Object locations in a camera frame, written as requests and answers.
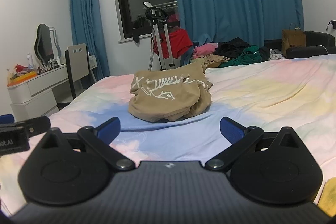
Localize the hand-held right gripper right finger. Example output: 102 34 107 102
205 116 298 172

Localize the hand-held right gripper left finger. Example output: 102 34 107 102
37 117 135 171

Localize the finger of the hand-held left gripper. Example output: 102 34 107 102
16 116 51 138
0 114 14 125

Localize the tan printed t-shirt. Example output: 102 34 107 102
128 63 214 123

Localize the white dressing table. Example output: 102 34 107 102
7 55 97 122

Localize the bed with pastel sheet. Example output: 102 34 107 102
0 54 336 216

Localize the orange tray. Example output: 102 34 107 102
9 71 37 84

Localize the grey and black chair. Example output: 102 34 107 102
56 43 90 110

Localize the green garment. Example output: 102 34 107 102
219 46 271 68

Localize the wavy vanity mirror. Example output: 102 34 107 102
33 24 61 69

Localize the black garment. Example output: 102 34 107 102
215 37 252 59

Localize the pink garment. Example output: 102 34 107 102
193 43 218 59

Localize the blue garment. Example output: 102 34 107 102
181 42 200 65

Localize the white patterned cloth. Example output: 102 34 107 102
270 49 286 60

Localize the red garment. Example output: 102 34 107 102
154 28 194 59

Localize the garment steamer stand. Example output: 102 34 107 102
133 2 179 71

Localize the brown paper bag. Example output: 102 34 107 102
282 23 307 56

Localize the narrow blue curtain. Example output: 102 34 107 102
69 0 111 81

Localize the black sofa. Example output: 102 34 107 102
264 31 336 59

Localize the yellow cloth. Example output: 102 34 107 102
318 178 336 218

